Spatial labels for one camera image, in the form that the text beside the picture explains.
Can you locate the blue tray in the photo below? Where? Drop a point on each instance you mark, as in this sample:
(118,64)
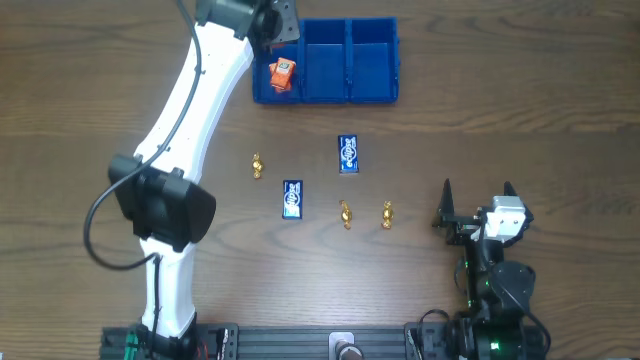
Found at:
(370,65)

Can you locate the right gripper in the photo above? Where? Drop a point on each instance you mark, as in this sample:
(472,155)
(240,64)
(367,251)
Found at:
(462,229)

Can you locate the mounting rail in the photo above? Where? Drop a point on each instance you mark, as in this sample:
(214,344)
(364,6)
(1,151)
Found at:
(290,342)

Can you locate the orange candy box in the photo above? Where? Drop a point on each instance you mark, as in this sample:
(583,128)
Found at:
(283,75)
(272,69)

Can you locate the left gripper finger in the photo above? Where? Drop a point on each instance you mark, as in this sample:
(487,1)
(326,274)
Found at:
(286,22)

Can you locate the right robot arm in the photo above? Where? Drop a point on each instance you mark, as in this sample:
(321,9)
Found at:
(512,282)

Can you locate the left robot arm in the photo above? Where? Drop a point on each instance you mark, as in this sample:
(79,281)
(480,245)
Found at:
(210,80)

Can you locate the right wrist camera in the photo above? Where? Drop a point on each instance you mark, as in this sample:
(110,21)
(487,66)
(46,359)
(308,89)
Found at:
(505,217)

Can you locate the blue candy pack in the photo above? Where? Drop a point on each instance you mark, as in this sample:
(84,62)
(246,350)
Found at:
(292,200)
(348,154)

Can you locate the gold wrapped candy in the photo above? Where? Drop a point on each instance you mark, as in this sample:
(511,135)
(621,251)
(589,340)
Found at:
(257,166)
(345,215)
(387,215)

